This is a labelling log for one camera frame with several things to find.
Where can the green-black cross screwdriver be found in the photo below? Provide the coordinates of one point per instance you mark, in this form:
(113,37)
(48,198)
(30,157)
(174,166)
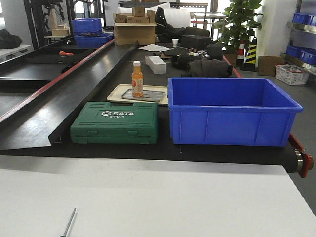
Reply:
(69,223)

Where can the small grey metal tray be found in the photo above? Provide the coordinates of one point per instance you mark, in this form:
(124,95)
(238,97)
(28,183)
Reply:
(148,95)

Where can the beige plastic tray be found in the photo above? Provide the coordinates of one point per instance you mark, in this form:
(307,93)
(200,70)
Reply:
(117,93)

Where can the orange juice bottle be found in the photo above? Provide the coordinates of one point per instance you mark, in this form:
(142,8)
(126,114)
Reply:
(137,80)

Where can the large blue plastic bin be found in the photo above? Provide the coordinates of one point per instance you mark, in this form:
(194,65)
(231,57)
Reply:
(230,111)

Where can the white rectangular box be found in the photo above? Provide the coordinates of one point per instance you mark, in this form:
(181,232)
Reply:
(157,65)

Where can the green SATA tool case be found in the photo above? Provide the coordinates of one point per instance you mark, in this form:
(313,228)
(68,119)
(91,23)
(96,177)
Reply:
(104,123)

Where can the dark folded cloth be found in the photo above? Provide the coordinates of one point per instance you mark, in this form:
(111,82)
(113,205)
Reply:
(208,68)

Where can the white paper cup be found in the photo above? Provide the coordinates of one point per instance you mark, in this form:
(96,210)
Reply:
(174,42)

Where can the large cardboard box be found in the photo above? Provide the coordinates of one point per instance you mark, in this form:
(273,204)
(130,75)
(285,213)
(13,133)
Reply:
(130,33)

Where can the blue crate on conveyor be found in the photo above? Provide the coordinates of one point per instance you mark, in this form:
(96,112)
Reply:
(92,40)

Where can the yellow-black traffic cone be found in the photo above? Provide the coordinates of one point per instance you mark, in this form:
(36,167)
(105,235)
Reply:
(250,62)

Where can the potted green plant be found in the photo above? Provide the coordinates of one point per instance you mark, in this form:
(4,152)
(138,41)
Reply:
(240,23)

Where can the brown cardboard box on floor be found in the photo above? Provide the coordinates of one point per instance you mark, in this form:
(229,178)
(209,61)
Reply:
(267,65)

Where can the white wire basket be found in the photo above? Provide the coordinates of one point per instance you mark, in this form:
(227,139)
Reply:
(291,74)

